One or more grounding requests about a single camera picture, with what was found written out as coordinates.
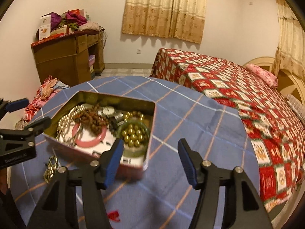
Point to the beige pink cloth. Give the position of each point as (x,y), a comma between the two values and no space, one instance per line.
(89,26)

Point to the stacked boxes under desk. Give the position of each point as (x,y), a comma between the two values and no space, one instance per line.
(91,63)

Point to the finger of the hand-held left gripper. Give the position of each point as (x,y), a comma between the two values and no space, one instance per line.
(35,126)
(16,105)

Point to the red patchwork quilt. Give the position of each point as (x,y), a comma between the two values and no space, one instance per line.
(238,88)

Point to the white card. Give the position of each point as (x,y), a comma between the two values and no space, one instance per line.
(107,145)

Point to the pink bangle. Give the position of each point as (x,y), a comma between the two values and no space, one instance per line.
(95,141)

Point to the magenta cloth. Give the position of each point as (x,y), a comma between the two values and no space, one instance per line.
(75,18)

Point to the wide beige patterned curtain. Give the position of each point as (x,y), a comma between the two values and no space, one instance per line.
(162,12)

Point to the purple cloth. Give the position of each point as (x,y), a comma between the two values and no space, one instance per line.
(55,19)

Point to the pile of colourful clothes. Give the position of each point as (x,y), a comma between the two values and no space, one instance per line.
(47,88)

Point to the narrow beige patterned curtain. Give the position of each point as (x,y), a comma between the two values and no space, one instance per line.
(290,40)

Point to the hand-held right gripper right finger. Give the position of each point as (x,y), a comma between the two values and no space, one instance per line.
(188,164)

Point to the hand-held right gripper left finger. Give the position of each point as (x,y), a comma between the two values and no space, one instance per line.
(113,164)

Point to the cream bed frame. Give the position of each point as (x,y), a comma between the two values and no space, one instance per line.
(289,81)

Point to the white upright box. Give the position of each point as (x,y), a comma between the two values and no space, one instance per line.
(44,27)

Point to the brown wooden desk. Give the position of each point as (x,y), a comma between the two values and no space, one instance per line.
(62,57)

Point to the green jade bangle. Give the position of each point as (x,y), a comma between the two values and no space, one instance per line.
(119,130)

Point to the flat red box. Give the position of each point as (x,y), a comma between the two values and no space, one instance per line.
(47,39)

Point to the blue checked tablecloth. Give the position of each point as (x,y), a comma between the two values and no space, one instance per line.
(190,114)

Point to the striped pillow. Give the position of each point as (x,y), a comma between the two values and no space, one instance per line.
(295,102)

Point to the pink pillow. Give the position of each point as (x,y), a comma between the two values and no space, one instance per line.
(262,74)

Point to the silver bangle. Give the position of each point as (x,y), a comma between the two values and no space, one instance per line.
(71,137)

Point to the red knot ornament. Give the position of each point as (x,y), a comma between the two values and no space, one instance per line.
(114,216)

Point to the pink tin box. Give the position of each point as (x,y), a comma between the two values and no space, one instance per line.
(102,99)

